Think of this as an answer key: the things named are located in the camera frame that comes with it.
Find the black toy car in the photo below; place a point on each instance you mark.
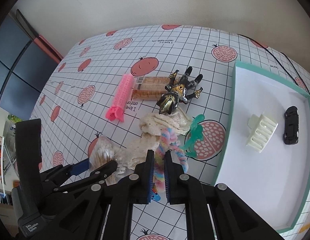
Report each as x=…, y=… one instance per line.
x=291, y=126

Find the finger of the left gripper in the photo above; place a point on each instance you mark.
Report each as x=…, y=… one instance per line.
x=60, y=173
x=94, y=177

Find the pink hair roller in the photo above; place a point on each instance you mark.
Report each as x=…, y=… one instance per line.
x=122, y=95

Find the bag of cotton swabs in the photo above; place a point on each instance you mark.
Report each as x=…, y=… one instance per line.
x=105, y=151

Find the black gold action figure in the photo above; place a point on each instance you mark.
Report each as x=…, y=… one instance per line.
x=178, y=92

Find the dark cabinet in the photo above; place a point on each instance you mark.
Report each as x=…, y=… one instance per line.
x=27, y=61

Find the teal plastic hair clip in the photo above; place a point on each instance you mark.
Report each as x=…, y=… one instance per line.
x=195, y=134

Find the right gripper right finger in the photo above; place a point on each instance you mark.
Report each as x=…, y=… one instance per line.
x=212, y=212

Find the pomegranate grid tablecloth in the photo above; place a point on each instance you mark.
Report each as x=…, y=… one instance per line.
x=75, y=99

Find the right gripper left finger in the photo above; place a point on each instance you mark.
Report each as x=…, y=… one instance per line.
x=101, y=211

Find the teal white shallow box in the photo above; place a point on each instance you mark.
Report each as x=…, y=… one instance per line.
x=265, y=158

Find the white plastic hair claw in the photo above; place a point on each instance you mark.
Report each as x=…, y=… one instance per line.
x=262, y=129

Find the cream lace cloth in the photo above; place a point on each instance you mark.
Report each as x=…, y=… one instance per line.
x=151, y=126

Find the rice cracker snack packet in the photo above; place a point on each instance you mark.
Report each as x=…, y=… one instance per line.
x=150, y=87

